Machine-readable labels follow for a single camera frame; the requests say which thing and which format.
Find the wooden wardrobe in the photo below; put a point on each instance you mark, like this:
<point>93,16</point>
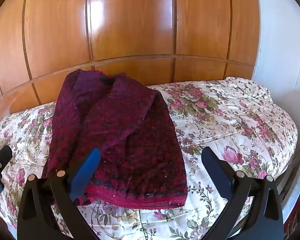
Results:
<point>130,25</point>

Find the floral bedspread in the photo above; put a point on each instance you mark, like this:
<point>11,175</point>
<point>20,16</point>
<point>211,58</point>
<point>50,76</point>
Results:
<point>227,120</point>

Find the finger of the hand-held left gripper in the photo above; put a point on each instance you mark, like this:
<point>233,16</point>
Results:
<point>2,158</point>

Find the red patterned cloth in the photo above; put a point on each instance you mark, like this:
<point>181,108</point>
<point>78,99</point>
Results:
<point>296,215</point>

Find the maroon knitted sweater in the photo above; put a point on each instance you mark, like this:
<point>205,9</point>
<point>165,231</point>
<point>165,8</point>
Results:
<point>120,140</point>

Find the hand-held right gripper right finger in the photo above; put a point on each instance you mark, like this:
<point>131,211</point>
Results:
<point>216,172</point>

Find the dark metal frame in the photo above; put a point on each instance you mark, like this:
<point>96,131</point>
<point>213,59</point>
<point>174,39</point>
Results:
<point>293,172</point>

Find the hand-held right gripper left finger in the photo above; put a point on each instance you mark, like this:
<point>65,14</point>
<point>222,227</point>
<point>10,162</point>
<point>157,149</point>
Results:
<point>86,172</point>

